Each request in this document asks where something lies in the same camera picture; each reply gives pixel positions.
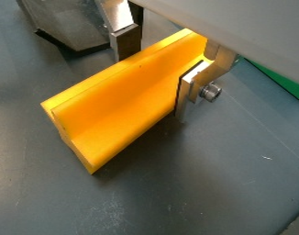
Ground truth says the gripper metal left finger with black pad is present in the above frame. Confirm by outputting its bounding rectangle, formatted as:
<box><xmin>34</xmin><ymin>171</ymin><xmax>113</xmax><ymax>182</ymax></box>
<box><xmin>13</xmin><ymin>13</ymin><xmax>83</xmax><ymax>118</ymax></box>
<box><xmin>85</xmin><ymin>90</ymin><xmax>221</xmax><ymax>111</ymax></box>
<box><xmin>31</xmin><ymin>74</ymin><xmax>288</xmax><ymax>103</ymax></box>
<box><xmin>95</xmin><ymin>0</ymin><xmax>142</xmax><ymax>61</ymax></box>

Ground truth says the green foam shape-sorter block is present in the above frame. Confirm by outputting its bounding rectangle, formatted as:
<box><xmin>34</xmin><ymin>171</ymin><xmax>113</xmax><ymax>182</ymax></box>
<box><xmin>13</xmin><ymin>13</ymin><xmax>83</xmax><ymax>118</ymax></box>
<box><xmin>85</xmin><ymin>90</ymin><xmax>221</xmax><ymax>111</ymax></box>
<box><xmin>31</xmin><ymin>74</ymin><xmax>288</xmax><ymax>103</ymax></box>
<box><xmin>238</xmin><ymin>55</ymin><xmax>299</xmax><ymax>100</ymax></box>

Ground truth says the yellow star-shaped prism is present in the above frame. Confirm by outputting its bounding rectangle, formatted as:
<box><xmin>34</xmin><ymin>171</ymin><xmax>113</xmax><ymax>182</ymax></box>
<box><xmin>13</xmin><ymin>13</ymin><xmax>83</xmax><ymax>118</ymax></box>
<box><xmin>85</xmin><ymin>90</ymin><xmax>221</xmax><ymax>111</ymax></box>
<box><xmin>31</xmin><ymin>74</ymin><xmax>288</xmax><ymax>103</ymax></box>
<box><xmin>42</xmin><ymin>28</ymin><xmax>207</xmax><ymax>173</ymax></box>

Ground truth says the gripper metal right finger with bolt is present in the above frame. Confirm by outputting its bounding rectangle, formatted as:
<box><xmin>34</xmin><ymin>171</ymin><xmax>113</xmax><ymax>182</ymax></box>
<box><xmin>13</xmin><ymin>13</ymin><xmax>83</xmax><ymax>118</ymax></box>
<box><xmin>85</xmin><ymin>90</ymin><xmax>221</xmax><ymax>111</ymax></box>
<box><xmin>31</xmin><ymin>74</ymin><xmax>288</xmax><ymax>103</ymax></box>
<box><xmin>174</xmin><ymin>40</ymin><xmax>238</xmax><ymax>120</ymax></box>

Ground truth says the black curved fixture stand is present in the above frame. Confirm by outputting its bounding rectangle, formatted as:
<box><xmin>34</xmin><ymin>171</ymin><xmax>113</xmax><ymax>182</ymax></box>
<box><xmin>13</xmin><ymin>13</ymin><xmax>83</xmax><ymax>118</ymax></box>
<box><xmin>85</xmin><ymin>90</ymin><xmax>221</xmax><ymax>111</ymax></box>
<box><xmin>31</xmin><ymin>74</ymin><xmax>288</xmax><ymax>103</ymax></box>
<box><xmin>15</xmin><ymin>0</ymin><xmax>145</xmax><ymax>57</ymax></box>

